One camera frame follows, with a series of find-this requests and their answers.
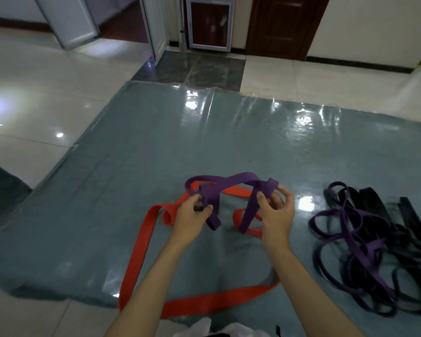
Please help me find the person's left hand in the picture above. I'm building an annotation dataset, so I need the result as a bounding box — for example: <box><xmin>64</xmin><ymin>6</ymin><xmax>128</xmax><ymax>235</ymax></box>
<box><xmin>170</xmin><ymin>193</ymin><xmax>215</xmax><ymax>248</ymax></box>

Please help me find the person's right hand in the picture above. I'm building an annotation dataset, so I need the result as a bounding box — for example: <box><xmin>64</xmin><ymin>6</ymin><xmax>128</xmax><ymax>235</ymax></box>
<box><xmin>256</xmin><ymin>185</ymin><xmax>297</xmax><ymax>255</ymax></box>

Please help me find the red resistance band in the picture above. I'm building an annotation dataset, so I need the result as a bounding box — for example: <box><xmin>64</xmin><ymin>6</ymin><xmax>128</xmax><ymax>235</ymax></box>
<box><xmin>118</xmin><ymin>180</ymin><xmax>281</xmax><ymax>320</ymax></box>

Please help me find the purple resistance band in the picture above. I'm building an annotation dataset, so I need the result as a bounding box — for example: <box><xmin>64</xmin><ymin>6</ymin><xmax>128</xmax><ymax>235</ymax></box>
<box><xmin>308</xmin><ymin>181</ymin><xmax>399</xmax><ymax>316</ymax></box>

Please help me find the wide black resistance band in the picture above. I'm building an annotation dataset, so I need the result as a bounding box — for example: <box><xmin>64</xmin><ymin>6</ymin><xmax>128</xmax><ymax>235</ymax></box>
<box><xmin>322</xmin><ymin>185</ymin><xmax>421</xmax><ymax>313</ymax></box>

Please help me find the narrow black resistance band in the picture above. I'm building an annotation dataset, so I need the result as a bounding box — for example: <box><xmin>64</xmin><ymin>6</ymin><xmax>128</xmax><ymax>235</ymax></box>
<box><xmin>396</xmin><ymin>196</ymin><xmax>421</xmax><ymax>313</ymax></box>

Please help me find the person's left forearm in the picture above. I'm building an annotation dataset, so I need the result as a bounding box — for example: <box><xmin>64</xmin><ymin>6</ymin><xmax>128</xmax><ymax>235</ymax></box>
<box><xmin>105</xmin><ymin>238</ymin><xmax>189</xmax><ymax>337</ymax></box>

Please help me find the person's right forearm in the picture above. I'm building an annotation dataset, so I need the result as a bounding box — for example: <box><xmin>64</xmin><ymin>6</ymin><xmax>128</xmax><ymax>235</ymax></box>
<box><xmin>266</xmin><ymin>245</ymin><xmax>367</xmax><ymax>337</ymax></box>

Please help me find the person's white shirt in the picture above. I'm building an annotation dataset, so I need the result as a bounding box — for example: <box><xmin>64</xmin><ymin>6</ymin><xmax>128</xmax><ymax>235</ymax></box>
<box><xmin>174</xmin><ymin>317</ymin><xmax>278</xmax><ymax>337</ymax></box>

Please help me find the teal felt table cover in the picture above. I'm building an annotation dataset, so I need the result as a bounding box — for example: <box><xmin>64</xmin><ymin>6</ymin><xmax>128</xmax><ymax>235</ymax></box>
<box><xmin>0</xmin><ymin>80</ymin><xmax>421</xmax><ymax>337</ymax></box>

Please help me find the dark brown wooden door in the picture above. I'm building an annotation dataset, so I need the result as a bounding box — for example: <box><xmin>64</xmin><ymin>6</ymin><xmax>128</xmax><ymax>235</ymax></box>
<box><xmin>245</xmin><ymin>0</ymin><xmax>332</xmax><ymax>62</ymax></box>

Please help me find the narrow white door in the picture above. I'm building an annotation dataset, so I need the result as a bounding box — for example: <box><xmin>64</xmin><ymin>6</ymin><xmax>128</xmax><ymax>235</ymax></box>
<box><xmin>139</xmin><ymin>0</ymin><xmax>168</xmax><ymax>63</ymax></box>

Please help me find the white framed glass door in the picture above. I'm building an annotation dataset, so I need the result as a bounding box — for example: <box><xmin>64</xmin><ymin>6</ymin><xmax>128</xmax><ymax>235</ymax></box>
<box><xmin>184</xmin><ymin>0</ymin><xmax>236</xmax><ymax>53</ymax></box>

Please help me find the white open door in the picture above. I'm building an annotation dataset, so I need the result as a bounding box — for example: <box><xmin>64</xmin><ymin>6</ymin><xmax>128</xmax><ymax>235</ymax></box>
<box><xmin>33</xmin><ymin>0</ymin><xmax>100</xmax><ymax>50</ymax></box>

